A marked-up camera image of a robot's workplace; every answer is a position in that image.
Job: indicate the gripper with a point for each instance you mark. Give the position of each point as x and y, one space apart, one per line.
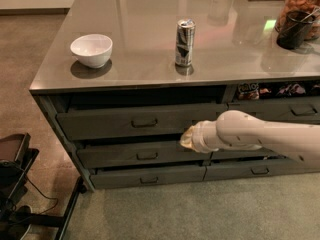
198 138

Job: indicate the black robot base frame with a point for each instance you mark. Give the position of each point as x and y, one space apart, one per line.
16 159

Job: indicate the white ceramic bowl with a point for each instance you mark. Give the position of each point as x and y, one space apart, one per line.
93 50

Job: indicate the snack bags in drawer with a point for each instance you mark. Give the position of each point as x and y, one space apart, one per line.
253 91

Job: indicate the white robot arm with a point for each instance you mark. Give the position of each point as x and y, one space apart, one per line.
236 130

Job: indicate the black mesh cup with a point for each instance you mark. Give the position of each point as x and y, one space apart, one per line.
294 30

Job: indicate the silver black drink can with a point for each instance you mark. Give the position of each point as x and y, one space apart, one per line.
184 42

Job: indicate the grey drawer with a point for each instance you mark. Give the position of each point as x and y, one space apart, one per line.
293 109
135 121
233 154
148 176
256 168
137 154

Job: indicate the grey cabinet counter frame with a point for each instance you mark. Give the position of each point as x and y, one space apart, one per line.
234 43

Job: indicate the glass jar of nuts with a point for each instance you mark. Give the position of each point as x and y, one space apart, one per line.
308 6

